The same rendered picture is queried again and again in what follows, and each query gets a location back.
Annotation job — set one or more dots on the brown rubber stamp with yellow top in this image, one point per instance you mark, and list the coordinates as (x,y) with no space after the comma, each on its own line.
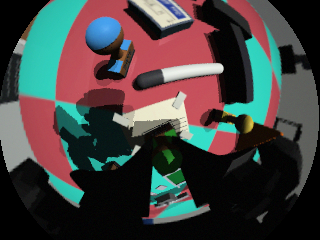
(244,123)

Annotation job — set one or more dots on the brown date stamp with blue top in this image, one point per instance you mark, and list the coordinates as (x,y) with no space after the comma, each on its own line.
(105,37)

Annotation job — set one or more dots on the white cylinder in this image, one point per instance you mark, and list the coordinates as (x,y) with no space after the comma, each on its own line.
(167,75)

